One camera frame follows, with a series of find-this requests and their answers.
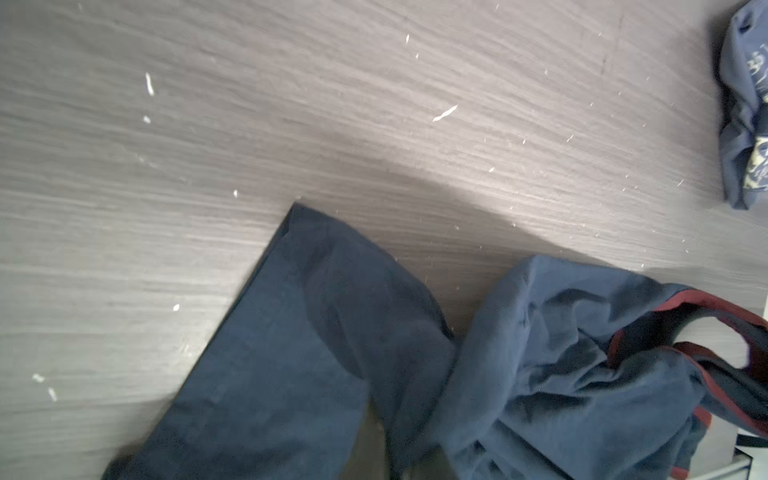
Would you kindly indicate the blue-grey tank top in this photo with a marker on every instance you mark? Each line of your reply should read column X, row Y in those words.
column 743, row 73

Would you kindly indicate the dark navy tank top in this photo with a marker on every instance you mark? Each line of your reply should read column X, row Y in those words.
column 567, row 371

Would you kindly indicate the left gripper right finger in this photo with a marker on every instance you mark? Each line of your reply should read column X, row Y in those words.
column 433, row 466

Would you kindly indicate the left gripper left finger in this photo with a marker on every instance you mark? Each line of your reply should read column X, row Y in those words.
column 369, row 458

